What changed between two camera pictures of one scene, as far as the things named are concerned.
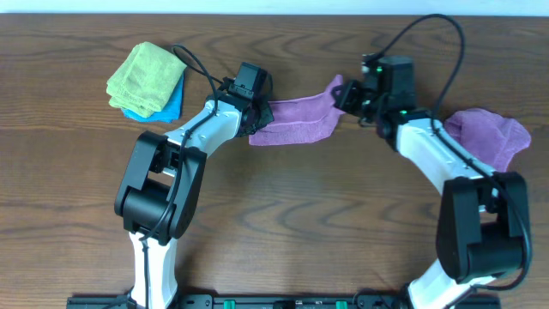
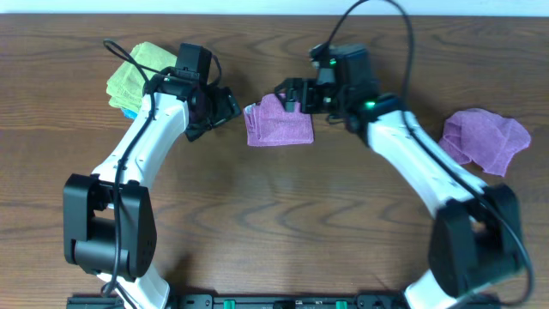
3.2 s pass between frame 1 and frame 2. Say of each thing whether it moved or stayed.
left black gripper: moved
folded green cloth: stayed
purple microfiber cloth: moved
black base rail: stayed
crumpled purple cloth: stayed
